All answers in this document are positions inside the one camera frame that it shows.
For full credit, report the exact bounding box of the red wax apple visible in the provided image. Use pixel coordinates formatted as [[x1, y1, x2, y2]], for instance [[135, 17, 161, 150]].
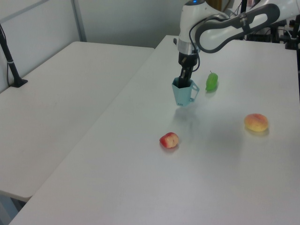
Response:
[[159, 132, 180, 149]]

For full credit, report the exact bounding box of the grey partition frame post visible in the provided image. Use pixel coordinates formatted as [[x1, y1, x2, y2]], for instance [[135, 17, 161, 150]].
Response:
[[71, 0, 88, 43]]

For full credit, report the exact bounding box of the black pole stand with foot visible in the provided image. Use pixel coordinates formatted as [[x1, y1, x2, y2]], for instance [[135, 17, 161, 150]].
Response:
[[0, 23, 29, 89]]

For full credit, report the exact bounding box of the peach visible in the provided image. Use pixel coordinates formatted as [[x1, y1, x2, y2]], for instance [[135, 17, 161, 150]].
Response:
[[244, 113, 269, 133]]

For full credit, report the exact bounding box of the black clamp stand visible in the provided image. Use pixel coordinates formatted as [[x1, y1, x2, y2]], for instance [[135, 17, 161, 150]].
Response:
[[284, 13, 300, 50]]

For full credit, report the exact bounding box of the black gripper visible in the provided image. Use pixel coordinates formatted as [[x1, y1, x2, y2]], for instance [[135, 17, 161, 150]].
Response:
[[178, 52, 200, 89]]

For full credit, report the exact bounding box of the green cucumber with stem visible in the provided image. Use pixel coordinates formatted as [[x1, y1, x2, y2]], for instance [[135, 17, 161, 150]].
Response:
[[205, 70, 219, 92]]

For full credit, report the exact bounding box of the white side table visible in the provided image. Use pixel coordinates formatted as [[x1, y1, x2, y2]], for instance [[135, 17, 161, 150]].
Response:
[[0, 41, 156, 203]]

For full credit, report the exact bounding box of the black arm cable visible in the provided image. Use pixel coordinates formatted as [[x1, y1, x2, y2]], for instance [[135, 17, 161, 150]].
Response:
[[188, 13, 229, 72]]

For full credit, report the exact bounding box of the light blue faceted mug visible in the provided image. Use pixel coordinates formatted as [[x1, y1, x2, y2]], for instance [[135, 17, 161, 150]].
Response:
[[171, 77, 200, 107]]

